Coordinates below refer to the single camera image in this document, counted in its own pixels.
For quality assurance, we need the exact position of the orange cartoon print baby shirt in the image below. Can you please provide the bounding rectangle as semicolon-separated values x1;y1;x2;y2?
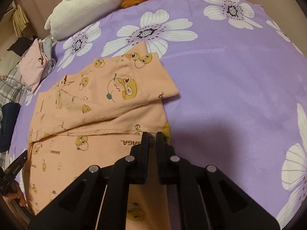
23;40;180;230

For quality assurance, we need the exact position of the person's left hand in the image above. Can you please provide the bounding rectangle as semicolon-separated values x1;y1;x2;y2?
3;181;26;207

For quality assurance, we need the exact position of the dark navy garment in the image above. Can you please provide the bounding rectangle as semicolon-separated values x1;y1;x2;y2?
0;102;20;153

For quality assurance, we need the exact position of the grey plaid blanket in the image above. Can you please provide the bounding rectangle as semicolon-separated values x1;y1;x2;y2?
1;64;26;166

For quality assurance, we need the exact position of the folded pink garment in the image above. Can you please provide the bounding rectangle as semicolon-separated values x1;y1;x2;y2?
19;39;50;93

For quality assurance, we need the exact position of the purple floral bed sheet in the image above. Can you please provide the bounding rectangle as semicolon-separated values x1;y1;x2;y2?
10;0;306;229

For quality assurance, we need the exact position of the dark brown cloth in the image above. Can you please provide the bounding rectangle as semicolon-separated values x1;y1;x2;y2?
7;35;37;57

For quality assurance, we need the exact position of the hanging beige fringe cloth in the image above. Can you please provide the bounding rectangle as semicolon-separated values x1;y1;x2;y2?
12;4;29;37

